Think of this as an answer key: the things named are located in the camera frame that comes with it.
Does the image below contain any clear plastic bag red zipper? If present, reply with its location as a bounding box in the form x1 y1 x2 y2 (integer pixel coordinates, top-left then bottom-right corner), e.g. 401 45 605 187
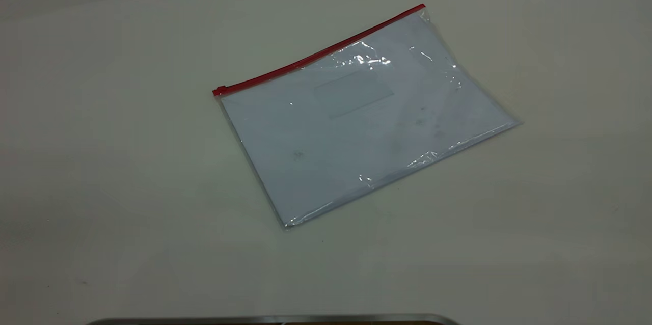
212 3 521 228

